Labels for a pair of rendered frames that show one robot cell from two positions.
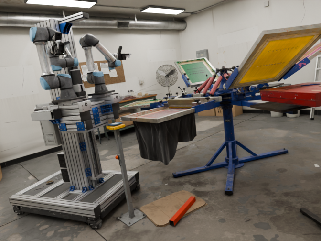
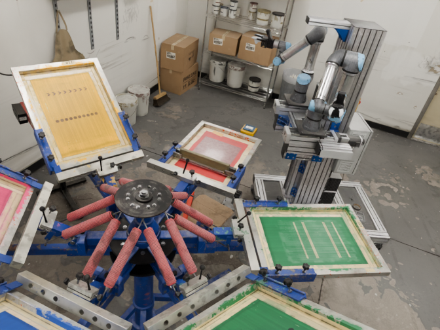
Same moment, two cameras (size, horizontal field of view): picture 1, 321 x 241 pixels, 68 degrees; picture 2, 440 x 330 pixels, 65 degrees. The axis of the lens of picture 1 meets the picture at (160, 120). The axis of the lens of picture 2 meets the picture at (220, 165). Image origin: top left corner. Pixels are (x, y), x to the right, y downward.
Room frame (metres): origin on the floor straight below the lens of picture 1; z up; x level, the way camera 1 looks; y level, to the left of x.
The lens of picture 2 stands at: (4.48, -1.34, 2.59)
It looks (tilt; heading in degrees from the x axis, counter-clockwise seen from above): 36 degrees down; 147
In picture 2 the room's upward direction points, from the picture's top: 9 degrees clockwise
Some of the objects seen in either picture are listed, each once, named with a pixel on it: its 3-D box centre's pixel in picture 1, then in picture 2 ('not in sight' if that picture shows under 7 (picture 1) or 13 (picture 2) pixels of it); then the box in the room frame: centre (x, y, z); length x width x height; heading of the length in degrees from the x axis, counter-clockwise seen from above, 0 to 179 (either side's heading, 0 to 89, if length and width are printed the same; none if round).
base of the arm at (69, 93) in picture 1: (67, 93); (299, 94); (2.30, 0.83, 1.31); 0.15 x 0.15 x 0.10
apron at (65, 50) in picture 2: not in sight; (67, 61); (0.62, -0.92, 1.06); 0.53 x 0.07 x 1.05; 130
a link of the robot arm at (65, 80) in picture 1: (64, 81); (302, 82); (2.30, 0.84, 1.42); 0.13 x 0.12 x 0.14; 128
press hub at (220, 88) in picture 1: (228, 116); (143, 270); (3.15, -0.90, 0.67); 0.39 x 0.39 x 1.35
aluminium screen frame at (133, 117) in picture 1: (167, 111); (214, 152); (2.48, -0.09, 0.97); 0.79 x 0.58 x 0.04; 130
